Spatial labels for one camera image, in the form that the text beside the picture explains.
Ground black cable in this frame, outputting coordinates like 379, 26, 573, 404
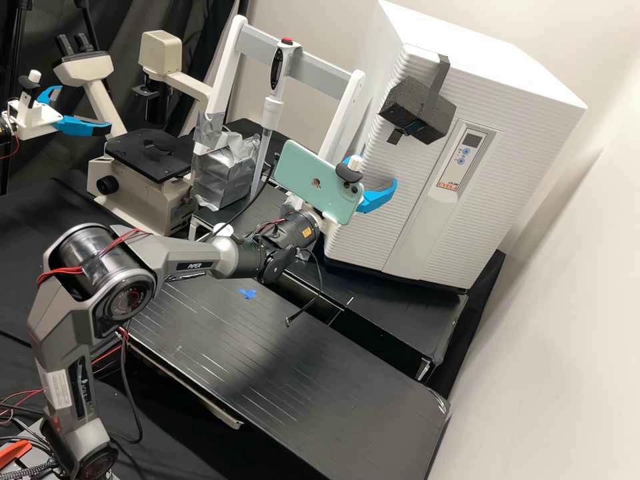
283, 247, 325, 329
107, 327, 145, 445
213, 159, 281, 237

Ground black platform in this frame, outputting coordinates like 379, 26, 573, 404
189, 117, 507, 397
119, 277, 451, 480

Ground left phone holder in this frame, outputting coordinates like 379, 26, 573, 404
18, 69, 44, 111

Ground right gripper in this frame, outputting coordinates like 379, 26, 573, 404
281, 159, 398, 235

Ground pipette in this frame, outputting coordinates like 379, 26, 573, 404
249, 37, 302, 197

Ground incubator door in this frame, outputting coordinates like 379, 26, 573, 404
323, 43, 501, 281

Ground red wire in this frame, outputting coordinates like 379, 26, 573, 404
0, 131, 22, 162

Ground right wrist camera phone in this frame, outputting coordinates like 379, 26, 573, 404
273, 139, 367, 225

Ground white incubator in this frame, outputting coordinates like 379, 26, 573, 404
323, 0, 589, 292

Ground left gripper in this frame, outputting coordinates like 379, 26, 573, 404
7, 85, 113, 141

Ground cream microscope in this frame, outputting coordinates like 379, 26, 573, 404
52, 29, 214, 237

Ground white pipette stand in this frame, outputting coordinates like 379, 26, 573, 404
191, 14, 367, 211

